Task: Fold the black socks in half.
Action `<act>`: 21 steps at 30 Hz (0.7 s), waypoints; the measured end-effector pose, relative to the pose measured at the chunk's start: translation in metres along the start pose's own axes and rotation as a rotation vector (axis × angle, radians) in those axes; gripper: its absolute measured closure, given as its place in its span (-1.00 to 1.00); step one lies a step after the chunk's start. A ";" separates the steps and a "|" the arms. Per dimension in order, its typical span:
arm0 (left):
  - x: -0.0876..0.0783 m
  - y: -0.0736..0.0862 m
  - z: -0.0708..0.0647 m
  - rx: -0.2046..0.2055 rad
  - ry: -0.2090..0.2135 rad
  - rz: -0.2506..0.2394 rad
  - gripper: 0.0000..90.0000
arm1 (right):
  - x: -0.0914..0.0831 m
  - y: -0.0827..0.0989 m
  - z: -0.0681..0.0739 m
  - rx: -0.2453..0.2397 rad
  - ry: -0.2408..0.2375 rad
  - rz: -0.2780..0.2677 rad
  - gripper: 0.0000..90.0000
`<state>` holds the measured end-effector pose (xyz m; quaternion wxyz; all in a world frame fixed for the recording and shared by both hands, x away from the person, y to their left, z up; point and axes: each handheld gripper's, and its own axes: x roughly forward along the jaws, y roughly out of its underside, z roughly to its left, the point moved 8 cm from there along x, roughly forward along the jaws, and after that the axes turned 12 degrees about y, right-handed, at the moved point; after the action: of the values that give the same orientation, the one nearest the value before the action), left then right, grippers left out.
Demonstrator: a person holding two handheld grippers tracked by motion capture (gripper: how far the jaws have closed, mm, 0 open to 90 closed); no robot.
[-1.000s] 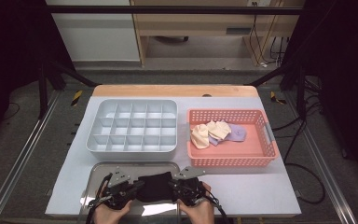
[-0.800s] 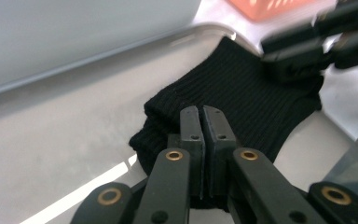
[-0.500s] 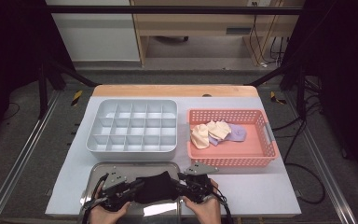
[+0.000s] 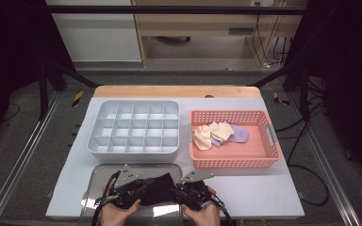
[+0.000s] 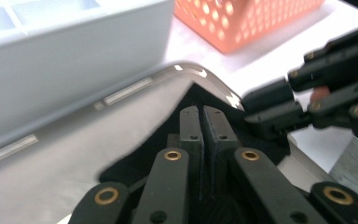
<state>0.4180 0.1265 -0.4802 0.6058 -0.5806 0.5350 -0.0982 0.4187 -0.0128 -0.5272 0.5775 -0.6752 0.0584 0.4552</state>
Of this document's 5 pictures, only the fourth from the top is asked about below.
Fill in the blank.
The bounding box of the yellow cable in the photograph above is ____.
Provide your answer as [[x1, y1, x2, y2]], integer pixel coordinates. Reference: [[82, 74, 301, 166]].
[[256, 0, 285, 66]]

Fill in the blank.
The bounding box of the black cable bundle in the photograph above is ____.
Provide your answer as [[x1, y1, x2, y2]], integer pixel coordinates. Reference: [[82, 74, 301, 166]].
[[272, 37, 289, 61]]

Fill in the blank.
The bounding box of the white cabinet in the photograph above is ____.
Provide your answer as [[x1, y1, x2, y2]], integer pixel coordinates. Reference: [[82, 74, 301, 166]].
[[44, 0, 143, 63]]

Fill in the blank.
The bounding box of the long black floor cable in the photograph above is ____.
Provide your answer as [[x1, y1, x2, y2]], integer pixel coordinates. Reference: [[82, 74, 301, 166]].
[[274, 78, 328, 163]]

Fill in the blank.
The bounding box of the translucent grey box lid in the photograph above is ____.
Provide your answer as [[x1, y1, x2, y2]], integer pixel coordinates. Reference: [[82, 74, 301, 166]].
[[81, 162, 183, 220]]

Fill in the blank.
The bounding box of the purple sock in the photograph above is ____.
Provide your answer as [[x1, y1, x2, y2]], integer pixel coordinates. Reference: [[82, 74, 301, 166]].
[[209, 135, 234, 149], [229, 124, 250, 144]]

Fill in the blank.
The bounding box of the dark curtain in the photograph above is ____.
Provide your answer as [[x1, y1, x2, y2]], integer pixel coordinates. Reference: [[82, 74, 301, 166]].
[[0, 0, 76, 152], [284, 0, 362, 192]]

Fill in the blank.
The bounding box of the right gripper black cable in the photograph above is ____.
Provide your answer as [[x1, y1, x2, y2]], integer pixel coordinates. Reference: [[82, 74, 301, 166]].
[[208, 192, 234, 226]]

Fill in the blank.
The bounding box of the white divided storage box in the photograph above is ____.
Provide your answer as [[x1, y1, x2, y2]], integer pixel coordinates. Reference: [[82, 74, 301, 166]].
[[87, 99, 181, 163]]

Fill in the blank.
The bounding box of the black metal crossbar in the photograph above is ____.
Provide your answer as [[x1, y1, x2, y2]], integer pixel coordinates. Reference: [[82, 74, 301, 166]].
[[45, 5, 309, 16]]

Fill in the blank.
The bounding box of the wooden desk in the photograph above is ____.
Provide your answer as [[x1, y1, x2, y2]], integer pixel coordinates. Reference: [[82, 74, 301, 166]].
[[131, 0, 309, 69]]

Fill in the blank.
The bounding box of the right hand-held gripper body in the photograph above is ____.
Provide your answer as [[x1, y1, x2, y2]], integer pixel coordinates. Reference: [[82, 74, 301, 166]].
[[176, 169, 215, 212]]

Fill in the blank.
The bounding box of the black looped floor cable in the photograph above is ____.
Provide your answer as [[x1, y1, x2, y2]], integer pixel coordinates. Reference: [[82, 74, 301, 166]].
[[287, 163, 330, 207]]

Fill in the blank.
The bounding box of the black metal stand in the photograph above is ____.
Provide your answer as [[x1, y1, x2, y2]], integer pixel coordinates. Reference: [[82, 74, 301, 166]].
[[38, 58, 101, 121], [247, 58, 311, 122]]

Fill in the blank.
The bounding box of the yellow black tape strip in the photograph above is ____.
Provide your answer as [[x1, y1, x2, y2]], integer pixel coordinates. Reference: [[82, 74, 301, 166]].
[[71, 90, 85, 108], [272, 91, 291, 106]]

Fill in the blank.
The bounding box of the white wall socket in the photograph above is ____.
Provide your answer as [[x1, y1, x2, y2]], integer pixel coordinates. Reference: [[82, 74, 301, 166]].
[[250, 0, 275, 8]]

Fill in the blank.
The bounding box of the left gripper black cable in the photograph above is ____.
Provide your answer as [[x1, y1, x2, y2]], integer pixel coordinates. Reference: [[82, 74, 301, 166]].
[[90, 170, 121, 226]]

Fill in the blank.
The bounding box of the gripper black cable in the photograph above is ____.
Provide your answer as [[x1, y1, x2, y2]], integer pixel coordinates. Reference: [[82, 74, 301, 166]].
[[90, 170, 121, 226], [208, 192, 234, 226]]

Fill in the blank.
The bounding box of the pink perforated basket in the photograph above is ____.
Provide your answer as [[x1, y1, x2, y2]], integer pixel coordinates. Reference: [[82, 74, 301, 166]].
[[188, 108, 284, 170]]

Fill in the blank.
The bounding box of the thin black hanging cable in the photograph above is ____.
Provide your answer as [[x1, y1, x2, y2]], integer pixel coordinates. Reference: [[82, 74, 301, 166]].
[[252, 13, 262, 62]]

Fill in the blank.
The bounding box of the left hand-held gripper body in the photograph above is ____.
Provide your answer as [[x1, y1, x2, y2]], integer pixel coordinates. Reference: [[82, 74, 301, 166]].
[[94, 164, 146, 210]]

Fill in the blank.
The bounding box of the black sock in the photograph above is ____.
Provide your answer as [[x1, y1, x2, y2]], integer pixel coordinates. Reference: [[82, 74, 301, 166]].
[[140, 172, 178, 207], [156, 172, 177, 189]]

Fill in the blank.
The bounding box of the person's left hand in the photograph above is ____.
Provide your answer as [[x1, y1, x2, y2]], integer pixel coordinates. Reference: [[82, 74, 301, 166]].
[[99, 200, 142, 226]]

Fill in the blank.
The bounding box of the aluminium rail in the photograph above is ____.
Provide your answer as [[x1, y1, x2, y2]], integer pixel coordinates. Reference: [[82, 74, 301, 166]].
[[0, 90, 63, 226], [287, 92, 362, 226]]

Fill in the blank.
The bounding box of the person's right hand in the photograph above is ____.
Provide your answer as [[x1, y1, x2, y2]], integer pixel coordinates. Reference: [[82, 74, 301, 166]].
[[181, 186, 222, 226]]

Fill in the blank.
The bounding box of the thin black floor cable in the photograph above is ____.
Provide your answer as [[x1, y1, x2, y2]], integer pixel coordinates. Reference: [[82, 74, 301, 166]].
[[2, 103, 22, 122]]

